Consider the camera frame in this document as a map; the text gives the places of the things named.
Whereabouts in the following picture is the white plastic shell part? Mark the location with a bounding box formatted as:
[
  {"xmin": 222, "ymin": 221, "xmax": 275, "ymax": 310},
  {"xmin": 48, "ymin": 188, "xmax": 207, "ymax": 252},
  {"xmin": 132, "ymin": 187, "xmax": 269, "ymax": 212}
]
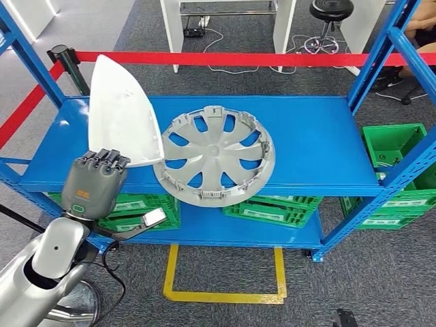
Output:
[{"xmin": 88, "ymin": 54, "xmax": 165, "ymax": 169}]

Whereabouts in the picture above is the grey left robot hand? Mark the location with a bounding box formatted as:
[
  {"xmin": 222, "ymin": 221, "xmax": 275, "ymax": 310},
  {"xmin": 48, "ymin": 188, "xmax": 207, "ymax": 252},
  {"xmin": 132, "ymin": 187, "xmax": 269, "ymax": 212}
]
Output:
[{"xmin": 61, "ymin": 149, "xmax": 131, "ymax": 222}]

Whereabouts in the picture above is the person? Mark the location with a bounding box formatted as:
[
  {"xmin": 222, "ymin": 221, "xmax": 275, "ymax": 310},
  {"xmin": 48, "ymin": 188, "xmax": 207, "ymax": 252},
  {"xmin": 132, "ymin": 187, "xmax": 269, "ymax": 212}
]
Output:
[{"xmin": 374, "ymin": 4, "xmax": 436, "ymax": 93}]

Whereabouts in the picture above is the white panel-leg table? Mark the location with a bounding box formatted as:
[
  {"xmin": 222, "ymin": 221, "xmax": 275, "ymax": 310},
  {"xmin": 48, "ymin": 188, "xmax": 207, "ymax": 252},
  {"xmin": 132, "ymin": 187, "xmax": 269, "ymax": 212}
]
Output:
[{"xmin": 160, "ymin": 0, "xmax": 302, "ymax": 73}]

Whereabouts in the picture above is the blue metal shelf rack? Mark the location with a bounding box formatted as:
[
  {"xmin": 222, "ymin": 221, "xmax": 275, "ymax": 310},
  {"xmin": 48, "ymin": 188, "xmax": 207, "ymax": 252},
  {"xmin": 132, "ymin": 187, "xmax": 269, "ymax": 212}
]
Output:
[{"xmin": 0, "ymin": 0, "xmax": 436, "ymax": 264}]

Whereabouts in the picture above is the black metal rod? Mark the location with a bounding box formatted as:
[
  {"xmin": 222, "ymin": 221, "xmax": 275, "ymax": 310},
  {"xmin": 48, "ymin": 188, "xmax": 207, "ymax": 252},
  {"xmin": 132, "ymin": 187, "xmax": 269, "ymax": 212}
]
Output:
[{"xmin": 0, "ymin": 204, "xmax": 47, "ymax": 234}]

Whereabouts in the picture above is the white cabinet panel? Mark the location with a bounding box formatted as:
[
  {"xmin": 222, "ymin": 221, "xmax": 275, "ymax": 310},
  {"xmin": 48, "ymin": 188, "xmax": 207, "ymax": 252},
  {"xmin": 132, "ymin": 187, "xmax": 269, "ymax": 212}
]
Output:
[{"xmin": 340, "ymin": 0, "xmax": 387, "ymax": 77}]

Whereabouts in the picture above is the thin white floor cable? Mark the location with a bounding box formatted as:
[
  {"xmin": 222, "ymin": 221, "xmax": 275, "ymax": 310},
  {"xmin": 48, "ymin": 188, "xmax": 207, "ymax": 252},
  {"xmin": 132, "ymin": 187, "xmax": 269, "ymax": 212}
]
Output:
[{"xmin": 203, "ymin": 27, "xmax": 259, "ymax": 76}]

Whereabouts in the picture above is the tangled cable bundle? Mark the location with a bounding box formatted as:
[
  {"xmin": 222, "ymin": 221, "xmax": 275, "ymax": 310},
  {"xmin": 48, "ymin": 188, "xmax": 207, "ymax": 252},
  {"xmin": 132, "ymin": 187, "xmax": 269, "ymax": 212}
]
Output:
[{"xmin": 291, "ymin": 33, "xmax": 342, "ymax": 57}]

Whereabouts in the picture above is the black round stool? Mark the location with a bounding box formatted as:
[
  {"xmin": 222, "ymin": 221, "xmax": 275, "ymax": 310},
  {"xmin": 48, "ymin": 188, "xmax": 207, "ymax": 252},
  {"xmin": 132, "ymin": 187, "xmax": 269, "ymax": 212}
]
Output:
[{"xmin": 302, "ymin": 0, "xmax": 355, "ymax": 55}]

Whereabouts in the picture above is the yellow floor tape square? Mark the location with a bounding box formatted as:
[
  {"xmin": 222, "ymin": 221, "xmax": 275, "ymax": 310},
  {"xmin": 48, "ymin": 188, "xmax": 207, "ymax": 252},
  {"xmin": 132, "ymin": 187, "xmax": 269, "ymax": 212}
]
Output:
[{"xmin": 162, "ymin": 245, "xmax": 287, "ymax": 305}]

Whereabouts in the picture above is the white display plinth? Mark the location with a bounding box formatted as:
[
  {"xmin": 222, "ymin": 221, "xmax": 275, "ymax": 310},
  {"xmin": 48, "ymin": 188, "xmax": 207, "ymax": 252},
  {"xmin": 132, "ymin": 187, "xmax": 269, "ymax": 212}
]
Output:
[{"xmin": 0, "ymin": 0, "xmax": 63, "ymax": 44}]

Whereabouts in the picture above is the red barrier belt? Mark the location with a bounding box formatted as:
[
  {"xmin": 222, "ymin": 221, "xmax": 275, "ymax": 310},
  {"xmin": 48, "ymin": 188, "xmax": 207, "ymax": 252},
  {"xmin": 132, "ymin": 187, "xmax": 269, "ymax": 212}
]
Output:
[
  {"xmin": 75, "ymin": 50, "xmax": 436, "ymax": 69},
  {"xmin": 0, "ymin": 61, "xmax": 66, "ymax": 150}
]

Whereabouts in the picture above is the grey plastic wheel cover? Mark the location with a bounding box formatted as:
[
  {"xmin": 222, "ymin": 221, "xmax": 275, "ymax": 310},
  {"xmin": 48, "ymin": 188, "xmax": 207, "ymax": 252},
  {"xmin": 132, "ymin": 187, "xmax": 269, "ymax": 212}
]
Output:
[{"xmin": 152, "ymin": 105, "xmax": 276, "ymax": 208}]

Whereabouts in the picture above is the black stanchion post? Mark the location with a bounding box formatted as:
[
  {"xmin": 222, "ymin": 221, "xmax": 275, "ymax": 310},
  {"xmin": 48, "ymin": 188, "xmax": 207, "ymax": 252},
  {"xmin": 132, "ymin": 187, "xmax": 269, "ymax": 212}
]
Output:
[{"xmin": 47, "ymin": 44, "xmax": 91, "ymax": 97}]

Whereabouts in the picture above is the chrome round base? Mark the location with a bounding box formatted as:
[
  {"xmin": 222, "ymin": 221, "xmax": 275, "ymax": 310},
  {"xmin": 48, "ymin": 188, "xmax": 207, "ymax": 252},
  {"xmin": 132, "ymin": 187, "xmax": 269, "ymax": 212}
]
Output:
[{"xmin": 45, "ymin": 279, "xmax": 101, "ymax": 327}]

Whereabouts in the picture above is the black office chair base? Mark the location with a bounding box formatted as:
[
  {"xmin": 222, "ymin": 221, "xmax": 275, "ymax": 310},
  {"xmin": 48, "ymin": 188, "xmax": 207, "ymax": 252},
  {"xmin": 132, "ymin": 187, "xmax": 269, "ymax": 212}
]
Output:
[{"xmin": 400, "ymin": 85, "xmax": 428, "ymax": 106}]

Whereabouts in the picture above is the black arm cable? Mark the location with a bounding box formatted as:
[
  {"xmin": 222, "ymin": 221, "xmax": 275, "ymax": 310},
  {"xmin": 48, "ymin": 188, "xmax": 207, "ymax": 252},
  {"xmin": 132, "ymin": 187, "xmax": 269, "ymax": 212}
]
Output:
[{"xmin": 89, "ymin": 240, "xmax": 127, "ymax": 324}]

